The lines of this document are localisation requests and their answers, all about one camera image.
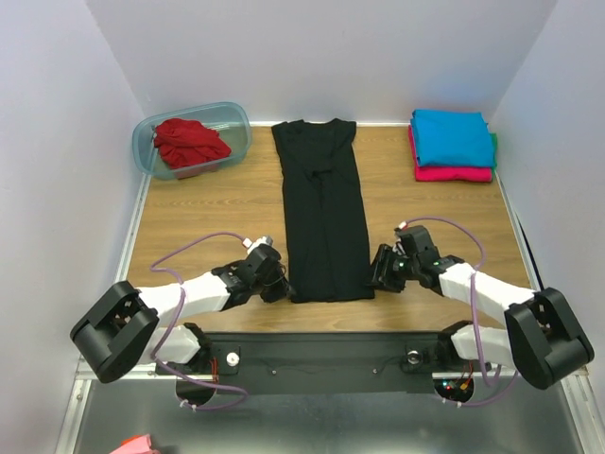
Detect folded pink t shirt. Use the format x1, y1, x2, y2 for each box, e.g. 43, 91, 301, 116
407, 126, 493, 183

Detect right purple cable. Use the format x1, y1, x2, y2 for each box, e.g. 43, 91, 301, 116
396, 216, 521, 409

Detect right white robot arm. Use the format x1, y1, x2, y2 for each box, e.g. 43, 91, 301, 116
370, 223, 595, 390

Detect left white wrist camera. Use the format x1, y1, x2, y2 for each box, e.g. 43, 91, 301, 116
251, 236, 273, 249

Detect folded green t shirt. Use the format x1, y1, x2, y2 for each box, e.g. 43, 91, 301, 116
490, 132, 498, 172

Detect black t shirt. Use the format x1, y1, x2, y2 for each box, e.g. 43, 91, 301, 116
271, 118, 374, 303

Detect folded blue t shirt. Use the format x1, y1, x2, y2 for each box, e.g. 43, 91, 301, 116
410, 109, 495, 168

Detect clear blue plastic bin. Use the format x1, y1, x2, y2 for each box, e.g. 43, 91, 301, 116
131, 102, 251, 180

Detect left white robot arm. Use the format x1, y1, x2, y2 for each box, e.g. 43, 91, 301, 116
70, 242, 289, 383

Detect pink cloth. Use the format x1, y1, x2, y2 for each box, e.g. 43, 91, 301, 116
111, 434, 156, 454

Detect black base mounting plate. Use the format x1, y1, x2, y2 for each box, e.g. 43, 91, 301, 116
174, 332, 467, 398

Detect red t shirt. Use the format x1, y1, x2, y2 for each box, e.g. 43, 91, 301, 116
153, 118, 232, 170

